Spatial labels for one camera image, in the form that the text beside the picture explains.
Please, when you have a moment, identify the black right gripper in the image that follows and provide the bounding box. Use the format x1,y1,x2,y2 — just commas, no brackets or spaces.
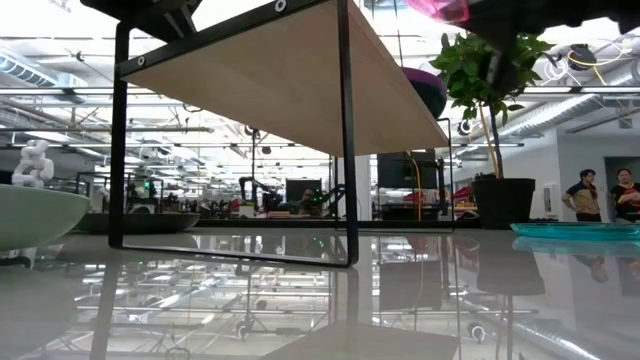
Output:
467,0,640,94

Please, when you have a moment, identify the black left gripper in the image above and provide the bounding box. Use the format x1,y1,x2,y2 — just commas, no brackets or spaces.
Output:
79,0,204,44

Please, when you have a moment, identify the translucent pink plate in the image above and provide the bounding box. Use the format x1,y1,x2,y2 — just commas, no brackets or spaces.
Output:
407,0,471,24

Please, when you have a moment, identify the purple plate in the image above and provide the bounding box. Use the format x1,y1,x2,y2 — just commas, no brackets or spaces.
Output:
401,66,446,91

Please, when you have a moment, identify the dark teal plate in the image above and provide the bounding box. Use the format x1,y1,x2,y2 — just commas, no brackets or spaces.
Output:
412,79,449,121

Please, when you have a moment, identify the translucent cyan plate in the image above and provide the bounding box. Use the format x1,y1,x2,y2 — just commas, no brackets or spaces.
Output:
509,221,640,241

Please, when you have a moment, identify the sage green plate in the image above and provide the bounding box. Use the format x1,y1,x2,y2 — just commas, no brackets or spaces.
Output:
0,183,92,252

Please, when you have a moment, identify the black ceiling device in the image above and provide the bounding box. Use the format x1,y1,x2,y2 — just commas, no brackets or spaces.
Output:
567,43,599,71

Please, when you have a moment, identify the green leafy plant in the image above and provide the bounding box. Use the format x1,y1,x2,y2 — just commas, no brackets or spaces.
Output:
429,32,554,179

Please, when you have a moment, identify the person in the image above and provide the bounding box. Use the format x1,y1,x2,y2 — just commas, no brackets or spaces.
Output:
560,168,604,223
608,167,640,224

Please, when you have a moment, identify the black plant pot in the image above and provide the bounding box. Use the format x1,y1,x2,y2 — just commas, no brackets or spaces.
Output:
470,177,536,231

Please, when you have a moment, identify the black plate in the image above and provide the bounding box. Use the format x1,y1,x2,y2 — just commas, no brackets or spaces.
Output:
72,211,201,235

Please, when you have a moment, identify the large black panel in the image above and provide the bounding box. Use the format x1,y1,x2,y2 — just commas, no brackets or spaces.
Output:
376,149,441,190

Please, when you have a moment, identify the black monitor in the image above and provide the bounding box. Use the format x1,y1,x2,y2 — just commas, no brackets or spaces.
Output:
284,178,324,204

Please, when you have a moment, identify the wooden shelf with black frame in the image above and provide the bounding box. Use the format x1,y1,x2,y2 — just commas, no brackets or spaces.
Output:
79,0,456,269

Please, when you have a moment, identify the black aluminium table frame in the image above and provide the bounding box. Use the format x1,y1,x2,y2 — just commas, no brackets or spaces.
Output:
197,218,511,230

